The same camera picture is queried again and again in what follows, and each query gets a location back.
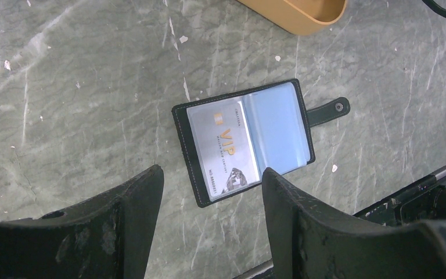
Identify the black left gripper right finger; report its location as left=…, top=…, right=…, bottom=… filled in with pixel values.
left=262, top=168, right=446, bottom=278

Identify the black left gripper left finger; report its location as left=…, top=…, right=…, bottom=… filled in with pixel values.
left=0, top=165, right=164, bottom=278

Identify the black leather card holder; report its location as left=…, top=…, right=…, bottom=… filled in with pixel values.
left=172, top=78, right=351, bottom=208

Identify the white VIP card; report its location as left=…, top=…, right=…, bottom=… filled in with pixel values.
left=186, top=98, right=260, bottom=201

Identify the yellow oval tray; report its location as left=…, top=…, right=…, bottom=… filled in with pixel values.
left=239, top=0, right=347, bottom=35

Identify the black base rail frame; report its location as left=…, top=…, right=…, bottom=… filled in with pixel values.
left=242, top=166, right=446, bottom=278

